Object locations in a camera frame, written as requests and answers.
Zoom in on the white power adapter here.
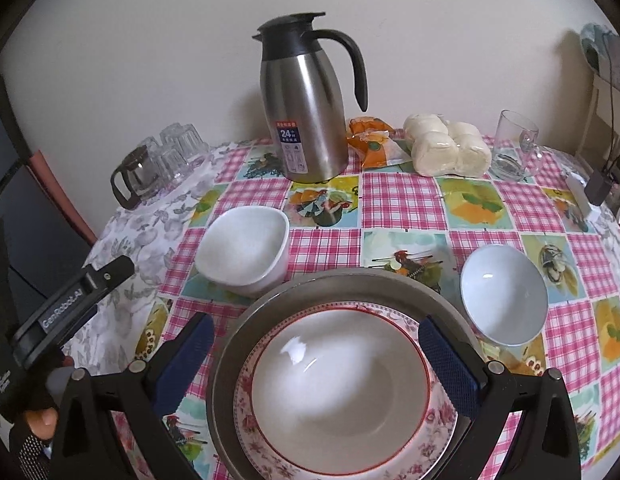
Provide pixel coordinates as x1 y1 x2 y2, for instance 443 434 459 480
564 172 596 222

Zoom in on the stainless steel plate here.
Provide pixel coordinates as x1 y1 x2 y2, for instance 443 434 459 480
206 267 485 480

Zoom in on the black cable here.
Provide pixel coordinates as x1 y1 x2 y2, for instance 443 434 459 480
600 35 620 177

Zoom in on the glass coffee pot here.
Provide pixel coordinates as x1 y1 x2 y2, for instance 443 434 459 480
110 145 163 211

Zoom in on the black charger with cable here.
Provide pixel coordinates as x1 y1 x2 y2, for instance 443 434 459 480
574 22 620 201

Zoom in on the black power adapter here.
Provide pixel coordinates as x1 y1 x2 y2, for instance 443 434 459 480
584 169 614 207

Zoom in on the white square bowl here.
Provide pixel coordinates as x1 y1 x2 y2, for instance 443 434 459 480
194 205 291 297

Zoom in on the pale round bowl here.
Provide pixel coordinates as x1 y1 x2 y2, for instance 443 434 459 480
460 244 549 347

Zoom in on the orange snack packet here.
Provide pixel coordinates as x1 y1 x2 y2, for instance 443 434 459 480
346 116 413 170

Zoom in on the dark panel with orange edge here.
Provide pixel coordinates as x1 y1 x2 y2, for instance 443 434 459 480
0 70 98 311

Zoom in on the person's left hand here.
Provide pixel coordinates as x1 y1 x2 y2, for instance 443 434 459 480
10 405 61 480

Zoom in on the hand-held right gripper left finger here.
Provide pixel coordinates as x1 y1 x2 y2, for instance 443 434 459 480
50 312 215 480

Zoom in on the floral red-rimmed bowl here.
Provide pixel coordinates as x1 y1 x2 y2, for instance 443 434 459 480
233 304 461 480

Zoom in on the pink checkered tablecloth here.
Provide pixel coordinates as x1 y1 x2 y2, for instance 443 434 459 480
60 135 620 480

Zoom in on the clear glass mug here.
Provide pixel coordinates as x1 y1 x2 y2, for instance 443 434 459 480
490 110 545 182

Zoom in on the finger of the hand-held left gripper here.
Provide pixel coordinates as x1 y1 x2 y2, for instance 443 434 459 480
85 255 136 295

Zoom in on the stainless steel thermos jug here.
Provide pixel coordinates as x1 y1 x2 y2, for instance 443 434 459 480
252 11 368 183

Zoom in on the clear drinking glass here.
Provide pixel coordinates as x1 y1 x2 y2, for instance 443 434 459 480
154 147 191 187
136 135 163 160
160 122 209 171

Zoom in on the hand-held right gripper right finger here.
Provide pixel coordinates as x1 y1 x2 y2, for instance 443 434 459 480
419 315 583 480

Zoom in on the bag of white steamed buns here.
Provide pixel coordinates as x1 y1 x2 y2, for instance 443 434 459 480
402 112 493 178

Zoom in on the grey floral white cloth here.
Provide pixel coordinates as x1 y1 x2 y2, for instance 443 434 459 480
62 137 231 361

